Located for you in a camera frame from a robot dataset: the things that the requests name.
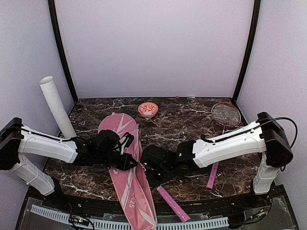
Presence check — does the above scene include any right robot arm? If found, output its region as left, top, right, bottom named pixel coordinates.
left=140, top=112, right=293, bottom=208

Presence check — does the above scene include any pink racket bag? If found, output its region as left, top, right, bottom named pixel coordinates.
left=98, top=113, right=157, bottom=230

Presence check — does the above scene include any red white patterned bowl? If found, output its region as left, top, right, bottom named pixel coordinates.
left=138, top=102, right=159, bottom=118

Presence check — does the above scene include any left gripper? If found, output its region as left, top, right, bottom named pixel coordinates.
left=96, top=151, right=137, bottom=171

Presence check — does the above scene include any right black frame post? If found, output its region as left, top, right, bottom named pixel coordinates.
left=232, top=0, right=261, bottom=104

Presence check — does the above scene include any white cable tray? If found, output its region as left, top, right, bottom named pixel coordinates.
left=30, top=205, right=229, bottom=230

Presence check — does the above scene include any black frame post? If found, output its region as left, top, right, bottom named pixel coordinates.
left=48, top=0, right=79, bottom=104
left=232, top=0, right=261, bottom=104

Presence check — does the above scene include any red badminton racket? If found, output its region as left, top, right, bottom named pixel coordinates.
left=156, top=186, right=190, bottom=223
left=206, top=102, right=241, bottom=190

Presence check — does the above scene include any left black frame post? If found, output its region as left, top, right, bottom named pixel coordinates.
left=48, top=0, right=79, bottom=104

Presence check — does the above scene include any white shuttlecock tube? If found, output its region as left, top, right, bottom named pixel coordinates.
left=39, top=76, right=77, bottom=139

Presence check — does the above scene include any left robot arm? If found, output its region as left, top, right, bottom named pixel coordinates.
left=0, top=117, right=137, bottom=209

